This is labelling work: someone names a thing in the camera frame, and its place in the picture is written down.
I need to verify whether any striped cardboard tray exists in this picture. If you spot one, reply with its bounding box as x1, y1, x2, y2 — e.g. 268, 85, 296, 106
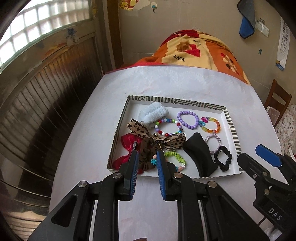
107, 95, 243, 179

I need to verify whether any black hair claw clip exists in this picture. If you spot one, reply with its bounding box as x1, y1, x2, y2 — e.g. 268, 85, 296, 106
183, 133, 218, 178

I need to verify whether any leopard print ribbon bow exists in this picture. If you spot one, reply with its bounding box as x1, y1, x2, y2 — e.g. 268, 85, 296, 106
126, 118, 186, 151

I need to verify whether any red satin bow clip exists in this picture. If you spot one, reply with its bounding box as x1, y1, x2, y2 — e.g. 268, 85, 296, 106
111, 133, 143, 170

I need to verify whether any brown scrunchie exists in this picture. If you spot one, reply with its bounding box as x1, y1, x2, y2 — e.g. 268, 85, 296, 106
139, 138, 159, 171

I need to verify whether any black scrunchie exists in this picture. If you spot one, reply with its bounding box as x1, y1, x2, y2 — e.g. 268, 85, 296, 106
213, 145, 233, 172

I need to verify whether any multicolour bead bracelet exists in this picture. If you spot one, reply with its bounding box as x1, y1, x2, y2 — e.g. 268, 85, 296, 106
153, 117, 184, 138

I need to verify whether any pink braided hair tie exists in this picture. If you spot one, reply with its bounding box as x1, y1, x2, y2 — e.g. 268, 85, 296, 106
204, 133, 222, 155

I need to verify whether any wall calendar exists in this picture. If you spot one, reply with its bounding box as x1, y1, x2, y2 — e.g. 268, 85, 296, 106
275, 18, 290, 71

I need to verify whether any white wall switch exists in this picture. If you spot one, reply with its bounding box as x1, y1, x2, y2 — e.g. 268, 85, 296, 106
255, 21, 269, 38

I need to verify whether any dark wooden slatted door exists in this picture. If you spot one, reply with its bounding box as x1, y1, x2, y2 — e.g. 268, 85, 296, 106
0, 34, 105, 241

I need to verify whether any purple bead bracelet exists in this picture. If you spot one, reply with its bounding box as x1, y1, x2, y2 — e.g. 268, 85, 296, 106
176, 110, 200, 130

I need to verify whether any light blue fluffy scrunchie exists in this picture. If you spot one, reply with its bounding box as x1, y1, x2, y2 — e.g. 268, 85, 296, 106
138, 102, 169, 126

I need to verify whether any orange patterned blanket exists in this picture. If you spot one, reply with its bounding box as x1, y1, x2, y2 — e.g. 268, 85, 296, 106
121, 30, 250, 85

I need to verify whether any glass block window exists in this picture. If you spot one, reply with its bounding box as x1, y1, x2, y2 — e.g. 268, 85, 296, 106
1, 0, 90, 66

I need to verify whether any floral bedsheet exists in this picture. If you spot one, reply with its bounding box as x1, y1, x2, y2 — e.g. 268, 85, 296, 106
275, 104, 296, 157

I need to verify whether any blue grey hanging cloth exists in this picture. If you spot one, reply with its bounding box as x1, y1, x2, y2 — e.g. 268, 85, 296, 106
237, 0, 255, 39

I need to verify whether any wooden chair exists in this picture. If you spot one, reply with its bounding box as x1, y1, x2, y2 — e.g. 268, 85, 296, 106
264, 79, 292, 127

